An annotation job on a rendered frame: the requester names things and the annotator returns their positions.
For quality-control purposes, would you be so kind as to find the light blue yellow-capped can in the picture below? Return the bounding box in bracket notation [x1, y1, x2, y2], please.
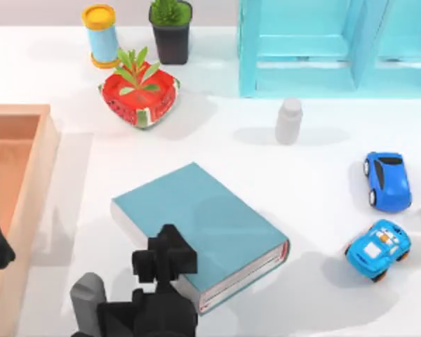
[81, 4, 121, 70]

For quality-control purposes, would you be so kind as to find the black pot with green plant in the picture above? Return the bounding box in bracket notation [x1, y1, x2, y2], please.
[148, 0, 194, 66]

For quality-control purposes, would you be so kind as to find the dark blue toy car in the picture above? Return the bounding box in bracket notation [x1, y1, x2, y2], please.
[362, 151, 414, 213]

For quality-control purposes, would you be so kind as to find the light blue rack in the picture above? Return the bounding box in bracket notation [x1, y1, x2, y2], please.
[235, 0, 421, 100]

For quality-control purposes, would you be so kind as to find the shallow salmon-coloured box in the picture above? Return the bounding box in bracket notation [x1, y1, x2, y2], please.
[0, 103, 62, 337]

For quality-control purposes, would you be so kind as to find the light blue white toy car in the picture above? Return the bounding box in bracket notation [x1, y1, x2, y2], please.
[344, 218, 413, 282]

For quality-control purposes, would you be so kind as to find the teal book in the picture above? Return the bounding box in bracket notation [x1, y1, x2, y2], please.
[109, 161, 290, 317]

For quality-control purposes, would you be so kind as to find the red watermelon pot with plant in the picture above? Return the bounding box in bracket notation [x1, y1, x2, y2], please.
[98, 46, 182, 132]

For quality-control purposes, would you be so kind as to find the pale grey bottle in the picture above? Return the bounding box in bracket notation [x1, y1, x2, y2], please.
[274, 98, 304, 146]

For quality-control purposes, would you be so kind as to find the pale grey rounded box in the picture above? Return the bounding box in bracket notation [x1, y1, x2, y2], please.
[69, 272, 108, 337]

